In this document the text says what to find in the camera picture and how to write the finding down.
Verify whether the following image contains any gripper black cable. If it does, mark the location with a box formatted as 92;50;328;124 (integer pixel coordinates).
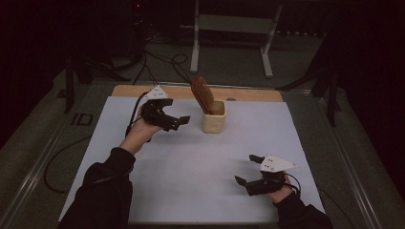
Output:
284;172;359;229
124;91;151;137

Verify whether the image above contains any straight black floor cable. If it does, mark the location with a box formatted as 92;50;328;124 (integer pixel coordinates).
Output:
132;47;160;88

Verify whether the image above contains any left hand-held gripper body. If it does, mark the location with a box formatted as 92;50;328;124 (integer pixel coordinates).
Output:
139;84;181;133

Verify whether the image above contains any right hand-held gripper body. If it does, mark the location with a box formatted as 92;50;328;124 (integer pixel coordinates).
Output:
245;155;298;197

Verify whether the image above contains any brown wooden hairbrush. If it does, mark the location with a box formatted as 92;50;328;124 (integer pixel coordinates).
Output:
190;75;216;115

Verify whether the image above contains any white metal stand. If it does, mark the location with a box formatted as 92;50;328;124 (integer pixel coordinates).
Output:
189;0;284;79

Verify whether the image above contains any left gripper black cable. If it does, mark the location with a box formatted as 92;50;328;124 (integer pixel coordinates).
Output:
124;91;151;137

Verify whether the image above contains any metal floor rail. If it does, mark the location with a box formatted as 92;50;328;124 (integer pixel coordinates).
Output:
0;80;96;229
313;94;381;229

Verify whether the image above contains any black tripod stand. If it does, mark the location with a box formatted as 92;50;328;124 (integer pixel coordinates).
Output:
63;51;132;115
276;31;343;128

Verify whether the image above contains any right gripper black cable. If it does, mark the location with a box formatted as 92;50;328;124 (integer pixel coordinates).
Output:
284;172;359;229

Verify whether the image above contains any black rectangular floor bracket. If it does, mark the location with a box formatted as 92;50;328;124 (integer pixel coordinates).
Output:
70;113;95;127

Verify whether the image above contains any white table mat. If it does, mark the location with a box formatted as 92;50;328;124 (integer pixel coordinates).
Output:
58;95;329;223

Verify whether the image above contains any looped black floor cable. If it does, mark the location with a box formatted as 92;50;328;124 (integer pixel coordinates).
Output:
171;52;197;89

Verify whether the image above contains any cream square cup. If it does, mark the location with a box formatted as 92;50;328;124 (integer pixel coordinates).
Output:
202;99;227;135

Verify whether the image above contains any person's left hand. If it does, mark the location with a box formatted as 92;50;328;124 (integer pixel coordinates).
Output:
118;115;163;156

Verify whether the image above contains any person's right hand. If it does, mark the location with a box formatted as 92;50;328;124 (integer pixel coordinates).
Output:
266;177;296;204

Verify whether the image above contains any long black floor cable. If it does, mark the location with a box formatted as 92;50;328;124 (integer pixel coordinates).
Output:
43;135;94;194

